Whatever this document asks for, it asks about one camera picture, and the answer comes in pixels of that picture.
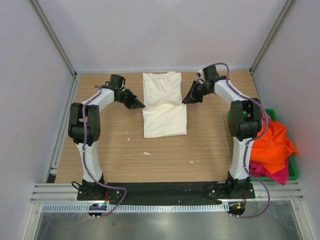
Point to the white slotted cable duct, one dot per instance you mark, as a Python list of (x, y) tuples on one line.
[(123, 209)]

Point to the pink t shirt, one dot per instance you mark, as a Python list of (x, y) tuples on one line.
[(265, 118)]

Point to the magenta t shirt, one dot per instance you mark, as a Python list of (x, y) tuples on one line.
[(259, 171)]

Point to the cream white t shirt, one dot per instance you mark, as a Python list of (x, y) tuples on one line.
[(164, 114)]

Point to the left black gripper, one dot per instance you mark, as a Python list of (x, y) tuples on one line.
[(138, 104)]

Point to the green plastic bin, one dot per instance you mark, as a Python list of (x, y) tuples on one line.
[(292, 168)]

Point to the orange t shirt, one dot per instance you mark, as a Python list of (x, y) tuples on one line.
[(273, 148)]

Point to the aluminium corner post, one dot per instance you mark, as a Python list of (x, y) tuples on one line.
[(52, 35), (279, 21)]

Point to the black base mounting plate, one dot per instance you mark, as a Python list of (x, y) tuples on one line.
[(147, 190)]

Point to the right aluminium corner post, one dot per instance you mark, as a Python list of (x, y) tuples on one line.
[(279, 21)]

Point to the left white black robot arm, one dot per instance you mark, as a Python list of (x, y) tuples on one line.
[(84, 128)]

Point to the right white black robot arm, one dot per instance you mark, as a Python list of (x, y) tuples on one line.
[(244, 123)]

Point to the left aluminium corner post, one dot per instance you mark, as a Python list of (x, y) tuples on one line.
[(52, 35)]

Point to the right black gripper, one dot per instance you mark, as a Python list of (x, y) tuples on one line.
[(192, 97)]

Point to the aluminium front frame rail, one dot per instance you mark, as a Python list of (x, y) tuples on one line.
[(64, 192)]

